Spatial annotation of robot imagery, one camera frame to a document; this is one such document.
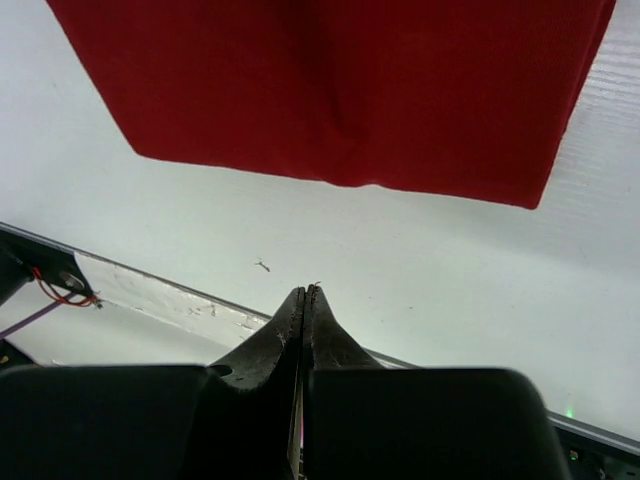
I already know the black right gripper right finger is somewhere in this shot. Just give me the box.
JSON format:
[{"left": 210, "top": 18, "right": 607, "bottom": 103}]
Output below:
[{"left": 301, "top": 286, "right": 569, "bottom": 479}]

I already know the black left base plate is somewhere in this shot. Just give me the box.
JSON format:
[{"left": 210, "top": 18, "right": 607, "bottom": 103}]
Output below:
[{"left": 1, "top": 223, "right": 99, "bottom": 307}]

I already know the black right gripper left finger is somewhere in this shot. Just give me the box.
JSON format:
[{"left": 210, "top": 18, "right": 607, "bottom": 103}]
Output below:
[{"left": 1, "top": 288, "right": 305, "bottom": 479}]

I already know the red t shirt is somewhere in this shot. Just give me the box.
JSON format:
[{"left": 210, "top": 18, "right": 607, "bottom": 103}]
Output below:
[{"left": 50, "top": 1, "right": 614, "bottom": 209}]

